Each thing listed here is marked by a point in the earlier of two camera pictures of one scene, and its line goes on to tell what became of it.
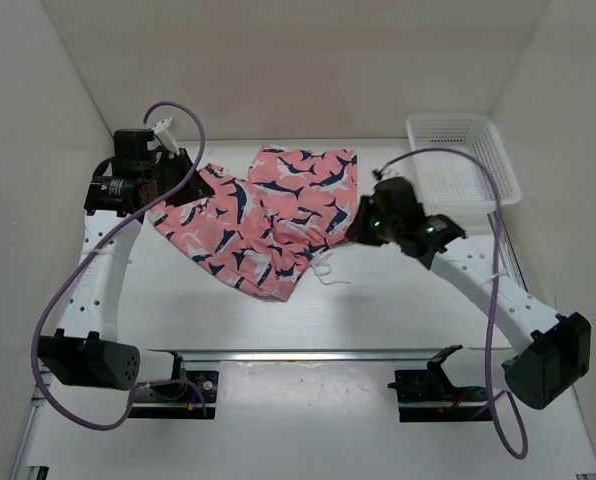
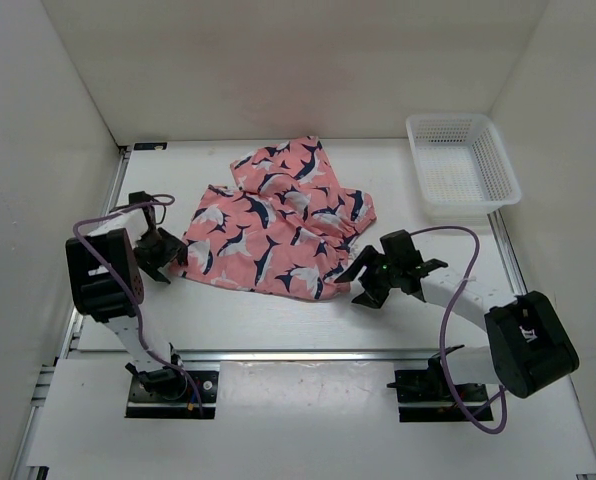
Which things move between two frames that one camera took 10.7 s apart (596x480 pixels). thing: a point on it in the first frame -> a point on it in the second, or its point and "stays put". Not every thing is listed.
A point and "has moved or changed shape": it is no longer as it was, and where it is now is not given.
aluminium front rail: x=311 y=354 stays put
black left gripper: x=195 y=187 -> x=152 y=264
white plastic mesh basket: x=457 y=186 stays put
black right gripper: x=357 y=232 -> x=372 y=296
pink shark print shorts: x=261 y=228 has moved or changed shape
